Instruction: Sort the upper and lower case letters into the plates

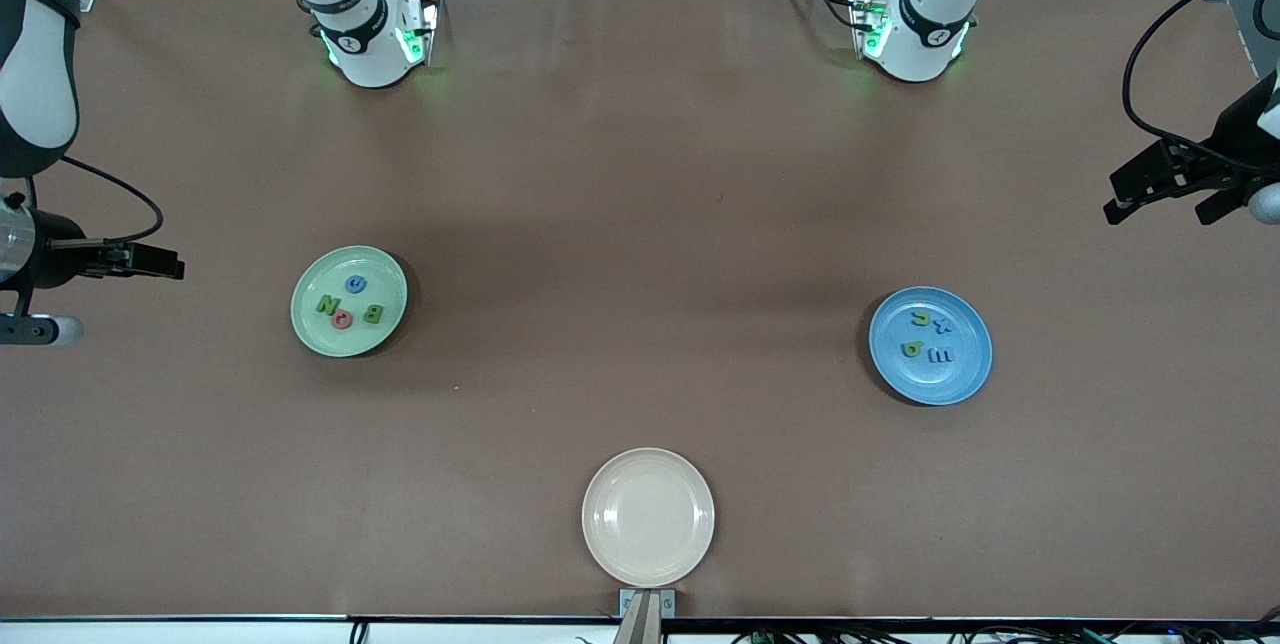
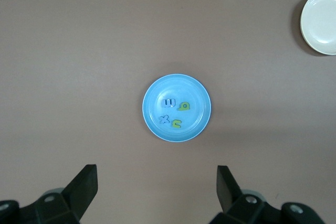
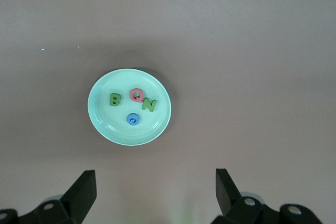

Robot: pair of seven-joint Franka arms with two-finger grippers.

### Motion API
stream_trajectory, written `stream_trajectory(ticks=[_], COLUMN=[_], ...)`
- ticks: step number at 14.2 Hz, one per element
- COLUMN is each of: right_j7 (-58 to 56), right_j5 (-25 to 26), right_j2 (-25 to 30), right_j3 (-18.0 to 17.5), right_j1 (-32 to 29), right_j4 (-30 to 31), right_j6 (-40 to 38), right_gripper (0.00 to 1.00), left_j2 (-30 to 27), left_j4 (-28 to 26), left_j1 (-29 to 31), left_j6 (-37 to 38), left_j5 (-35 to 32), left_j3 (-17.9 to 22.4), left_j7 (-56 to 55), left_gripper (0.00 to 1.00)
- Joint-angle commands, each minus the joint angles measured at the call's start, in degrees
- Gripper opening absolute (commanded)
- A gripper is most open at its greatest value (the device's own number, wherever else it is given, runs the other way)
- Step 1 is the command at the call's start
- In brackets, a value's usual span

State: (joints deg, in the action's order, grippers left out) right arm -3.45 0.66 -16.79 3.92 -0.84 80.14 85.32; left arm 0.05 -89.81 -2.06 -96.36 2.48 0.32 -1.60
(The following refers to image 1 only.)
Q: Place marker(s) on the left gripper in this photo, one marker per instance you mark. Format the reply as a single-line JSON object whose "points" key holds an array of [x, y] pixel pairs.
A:
{"points": [[1232, 136]]}

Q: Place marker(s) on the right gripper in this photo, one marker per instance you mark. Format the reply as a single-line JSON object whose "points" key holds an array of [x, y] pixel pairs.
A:
{"points": [[57, 250]]}

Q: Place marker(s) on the green uppercase letter N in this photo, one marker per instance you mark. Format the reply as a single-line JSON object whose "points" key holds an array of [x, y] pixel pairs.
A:
{"points": [[324, 305]]}

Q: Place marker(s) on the red round uppercase letter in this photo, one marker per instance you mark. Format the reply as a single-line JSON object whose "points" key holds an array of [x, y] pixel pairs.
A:
{"points": [[336, 320]]}

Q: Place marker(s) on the blue uppercase letter C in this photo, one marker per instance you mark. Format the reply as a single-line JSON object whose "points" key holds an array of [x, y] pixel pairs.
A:
{"points": [[348, 285]]}

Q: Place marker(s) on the green uppercase letter B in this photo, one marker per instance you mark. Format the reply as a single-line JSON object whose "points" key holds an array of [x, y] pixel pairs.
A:
{"points": [[372, 315]]}

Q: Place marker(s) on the blue lowercase letter x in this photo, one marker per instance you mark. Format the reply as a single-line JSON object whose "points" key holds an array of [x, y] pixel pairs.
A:
{"points": [[943, 325]]}

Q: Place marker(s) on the blue lowercase letter m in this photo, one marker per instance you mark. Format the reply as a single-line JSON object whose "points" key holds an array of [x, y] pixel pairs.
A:
{"points": [[941, 356]]}

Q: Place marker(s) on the green lowercase letter n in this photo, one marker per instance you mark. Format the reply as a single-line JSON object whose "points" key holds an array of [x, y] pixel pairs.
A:
{"points": [[917, 316]]}

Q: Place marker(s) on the green lowercase letter g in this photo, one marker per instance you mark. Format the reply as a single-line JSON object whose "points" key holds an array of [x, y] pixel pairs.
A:
{"points": [[912, 352]]}

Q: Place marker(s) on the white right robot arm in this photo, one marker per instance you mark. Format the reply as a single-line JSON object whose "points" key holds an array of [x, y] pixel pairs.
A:
{"points": [[40, 74]]}

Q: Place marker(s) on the green plate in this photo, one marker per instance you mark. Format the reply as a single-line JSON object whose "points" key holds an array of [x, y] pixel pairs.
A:
{"points": [[345, 344]]}

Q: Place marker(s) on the blue plate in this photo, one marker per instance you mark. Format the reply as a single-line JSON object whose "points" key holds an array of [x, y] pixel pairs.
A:
{"points": [[960, 384]]}

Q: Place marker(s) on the silver base connector box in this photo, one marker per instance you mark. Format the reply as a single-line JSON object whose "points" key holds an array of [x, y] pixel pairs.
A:
{"points": [[420, 32], [868, 24]]}

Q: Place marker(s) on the brown table mat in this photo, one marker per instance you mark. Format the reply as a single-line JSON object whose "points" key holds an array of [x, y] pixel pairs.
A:
{"points": [[640, 174]]}

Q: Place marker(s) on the beige plate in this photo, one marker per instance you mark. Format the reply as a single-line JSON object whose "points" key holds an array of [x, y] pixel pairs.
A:
{"points": [[648, 517]]}

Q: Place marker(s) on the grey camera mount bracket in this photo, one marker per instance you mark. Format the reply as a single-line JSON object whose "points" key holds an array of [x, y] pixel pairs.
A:
{"points": [[647, 604]]}

